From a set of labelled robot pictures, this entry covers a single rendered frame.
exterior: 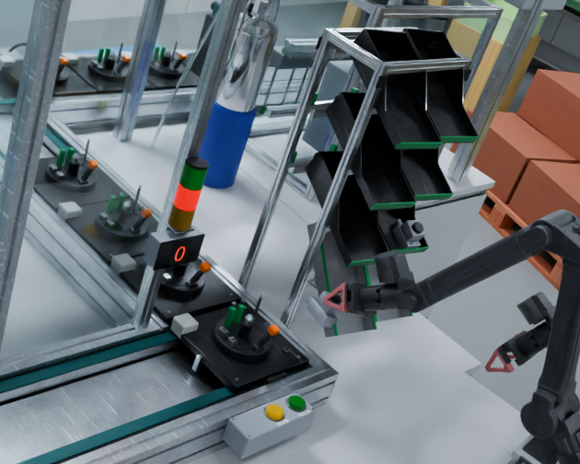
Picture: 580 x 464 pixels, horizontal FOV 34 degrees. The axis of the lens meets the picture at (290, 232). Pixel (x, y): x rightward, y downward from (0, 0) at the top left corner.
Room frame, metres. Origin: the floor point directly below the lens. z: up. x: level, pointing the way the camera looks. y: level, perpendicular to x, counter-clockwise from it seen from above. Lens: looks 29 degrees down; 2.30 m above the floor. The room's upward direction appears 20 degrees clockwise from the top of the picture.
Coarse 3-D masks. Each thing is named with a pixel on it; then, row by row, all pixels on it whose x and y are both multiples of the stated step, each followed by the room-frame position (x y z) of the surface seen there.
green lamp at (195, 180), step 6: (186, 168) 1.74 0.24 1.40; (192, 168) 1.74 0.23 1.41; (186, 174) 1.74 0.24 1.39; (192, 174) 1.74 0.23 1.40; (198, 174) 1.74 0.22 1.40; (204, 174) 1.75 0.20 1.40; (180, 180) 1.75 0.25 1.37; (186, 180) 1.74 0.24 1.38; (192, 180) 1.74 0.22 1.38; (198, 180) 1.74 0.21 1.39; (186, 186) 1.74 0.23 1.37; (192, 186) 1.74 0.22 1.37; (198, 186) 1.75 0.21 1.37
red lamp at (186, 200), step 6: (180, 186) 1.75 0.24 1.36; (180, 192) 1.74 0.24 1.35; (186, 192) 1.74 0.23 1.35; (192, 192) 1.74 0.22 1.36; (198, 192) 1.75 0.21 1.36; (174, 198) 1.76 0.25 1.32; (180, 198) 1.74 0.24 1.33; (186, 198) 1.74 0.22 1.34; (192, 198) 1.74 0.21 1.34; (198, 198) 1.76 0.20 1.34; (180, 204) 1.74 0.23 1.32; (186, 204) 1.74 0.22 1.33; (192, 204) 1.75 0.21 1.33; (186, 210) 1.74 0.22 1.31; (192, 210) 1.75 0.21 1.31
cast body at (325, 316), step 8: (312, 296) 1.94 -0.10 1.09; (320, 296) 1.91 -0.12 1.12; (336, 296) 1.91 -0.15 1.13; (312, 304) 1.91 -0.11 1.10; (320, 304) 1.90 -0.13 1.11; (312, 312) 1.90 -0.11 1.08; (320, 312) 1.89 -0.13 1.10; (328, 312) 1.89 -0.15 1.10; (336, 312) 1.91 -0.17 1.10; (320, 320) 1.87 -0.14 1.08; (328, 320) 1.88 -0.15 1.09; (336, 320) 1.90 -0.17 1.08
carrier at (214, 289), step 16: (176, 272) 1.98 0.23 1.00; (192, 272) 2.03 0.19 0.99; (208, 272) 2.08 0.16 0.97; (160, 288) 1.93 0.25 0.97; (176, 288) 1.93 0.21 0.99; (192, 288) 1.96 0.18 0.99; (208, 288) 2.01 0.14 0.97; (224, 288) 2.03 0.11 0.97; (160, 304) 1.88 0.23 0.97; (176, 304) 1.90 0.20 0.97; (192, 304) 1.92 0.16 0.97; (208, 304) 1.94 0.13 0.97; (224, 304) 1.98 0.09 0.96
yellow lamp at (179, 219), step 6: (174, 204) 1.75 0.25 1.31; (174, 210) 1.74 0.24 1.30; (180, 210) 1.74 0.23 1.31; (168, 216) 1.76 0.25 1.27; (174, 216) 1.74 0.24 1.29; (180, 216) 1.74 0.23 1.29; (186, 216) 1.74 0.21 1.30; (192, 216) 1.76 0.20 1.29; (168, 222) 1.75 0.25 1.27; (174, 222) 1.74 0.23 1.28; (180, 222) 1.74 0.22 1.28; (186, 222) 1.74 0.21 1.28; (174, 228) 1.74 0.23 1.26; (180, 228) 1.74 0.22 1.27; (186, 228) 1.75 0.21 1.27
